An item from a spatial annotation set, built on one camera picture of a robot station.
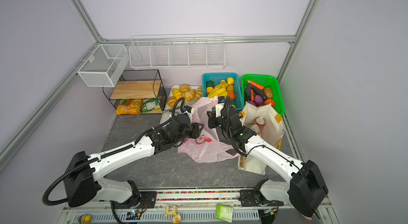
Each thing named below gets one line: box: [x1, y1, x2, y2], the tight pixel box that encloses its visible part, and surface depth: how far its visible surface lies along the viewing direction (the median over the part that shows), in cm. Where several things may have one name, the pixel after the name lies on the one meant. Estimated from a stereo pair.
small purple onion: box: [253, 95, 263, 106], surface depth 108 cm
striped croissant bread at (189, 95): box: [183, 89, 197, 104], surface depth 114 cm
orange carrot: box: [246, 79, 265, 91], surface depth 118 cm
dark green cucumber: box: [244, 80, 252, 102], surface depth 111 cm
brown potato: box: [263, 87, 273, 99], surface depth 114 cm
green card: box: [215, 204, 234, 223], surface depth 70 cm
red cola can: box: [253, 116, 266, 133], surface depth 91 cm
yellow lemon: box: [226, 76, 235, 85], surface depth 118 cm
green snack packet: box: [140, 98, 161, 114], surface depth 106 cm
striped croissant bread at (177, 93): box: [172, 88, 183, 101], surface depth 117 cm
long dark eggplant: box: [250, 84, 268, 101], surface depth 116 cm
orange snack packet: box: [115, 99, 143, 116], surface depth 103 cm
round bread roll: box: [179, 83, 191, 94], surface depth 118 cm
